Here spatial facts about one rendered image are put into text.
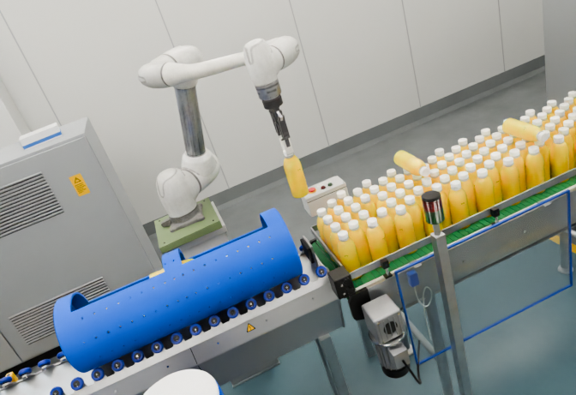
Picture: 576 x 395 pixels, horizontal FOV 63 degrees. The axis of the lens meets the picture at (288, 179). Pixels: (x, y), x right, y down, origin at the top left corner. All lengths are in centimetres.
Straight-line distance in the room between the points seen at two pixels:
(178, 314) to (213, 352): 24
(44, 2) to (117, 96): 90
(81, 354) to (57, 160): 170
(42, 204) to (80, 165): 34
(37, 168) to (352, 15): 317
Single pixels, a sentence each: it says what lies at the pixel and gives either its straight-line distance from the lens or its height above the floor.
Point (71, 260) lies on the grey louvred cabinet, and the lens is 357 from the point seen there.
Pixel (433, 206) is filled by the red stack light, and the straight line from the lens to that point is 162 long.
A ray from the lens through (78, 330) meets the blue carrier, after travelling 183.
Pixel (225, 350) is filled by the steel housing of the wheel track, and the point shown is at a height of 84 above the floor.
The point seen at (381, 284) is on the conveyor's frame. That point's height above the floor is 89.
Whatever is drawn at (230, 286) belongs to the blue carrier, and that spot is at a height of 110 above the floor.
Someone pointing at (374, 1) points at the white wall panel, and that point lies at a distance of 504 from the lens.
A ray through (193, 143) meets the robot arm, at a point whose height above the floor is 139.
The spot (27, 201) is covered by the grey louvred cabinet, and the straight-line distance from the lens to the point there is 341.
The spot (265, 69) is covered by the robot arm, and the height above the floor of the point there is 175.
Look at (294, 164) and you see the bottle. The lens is 186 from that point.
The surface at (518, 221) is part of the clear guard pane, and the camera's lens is 207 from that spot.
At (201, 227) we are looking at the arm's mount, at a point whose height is 104.
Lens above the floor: 210
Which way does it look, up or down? 25 degrees down
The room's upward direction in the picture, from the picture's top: 18 degrees counter-clockwise
